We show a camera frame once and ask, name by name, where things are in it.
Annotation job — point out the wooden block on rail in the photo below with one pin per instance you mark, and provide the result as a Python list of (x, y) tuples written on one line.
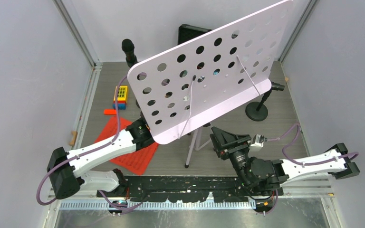
[(73, 138)]

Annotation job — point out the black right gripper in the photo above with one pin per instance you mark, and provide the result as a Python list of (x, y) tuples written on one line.
[(227, 140)]

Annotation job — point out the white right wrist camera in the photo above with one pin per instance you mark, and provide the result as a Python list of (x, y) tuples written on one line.
[(257, 143)]

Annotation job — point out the orange flat toy brick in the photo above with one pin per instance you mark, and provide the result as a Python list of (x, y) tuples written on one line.
[(109, 112)]

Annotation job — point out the blue toy brick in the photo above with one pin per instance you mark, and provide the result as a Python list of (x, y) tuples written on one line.
[(120, 106)]

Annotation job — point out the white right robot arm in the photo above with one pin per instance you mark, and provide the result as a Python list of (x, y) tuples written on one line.
[(259, 177)]

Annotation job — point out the yellow grid toy brick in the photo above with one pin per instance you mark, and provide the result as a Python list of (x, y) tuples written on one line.
[(122, 94)]

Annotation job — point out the red sheet music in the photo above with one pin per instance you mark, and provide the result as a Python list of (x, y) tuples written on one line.
[(136, 162)]

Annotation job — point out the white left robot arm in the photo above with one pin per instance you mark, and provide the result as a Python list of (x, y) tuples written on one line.
[(70, 172)]

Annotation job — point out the black poker chip case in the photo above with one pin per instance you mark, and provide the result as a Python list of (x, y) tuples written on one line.
[(187, 32)]

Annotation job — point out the black microphone plain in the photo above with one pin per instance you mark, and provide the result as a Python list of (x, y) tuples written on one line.
[(277, 87)]

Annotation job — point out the lilac tripod music stand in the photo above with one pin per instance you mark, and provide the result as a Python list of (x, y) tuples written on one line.
[(194, 83)]

